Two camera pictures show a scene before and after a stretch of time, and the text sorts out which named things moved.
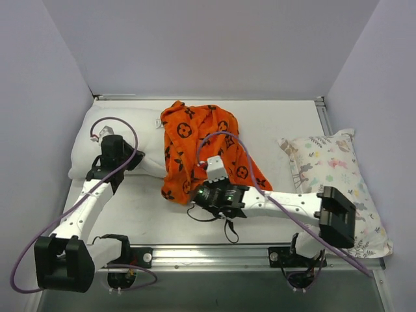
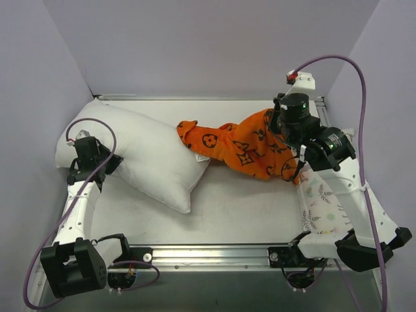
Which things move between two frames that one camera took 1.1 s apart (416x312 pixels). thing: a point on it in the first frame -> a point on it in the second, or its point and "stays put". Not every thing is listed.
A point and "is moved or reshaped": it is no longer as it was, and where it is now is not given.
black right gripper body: (201, 195) -> (273, 120)
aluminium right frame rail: (324, 116) stays put
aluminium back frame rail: (169, 97) stays put
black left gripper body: (130, 156) -> (108, 160)
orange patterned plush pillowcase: (184, 128) -> (251, 145)
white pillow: (149, 127) is moved or reshaped
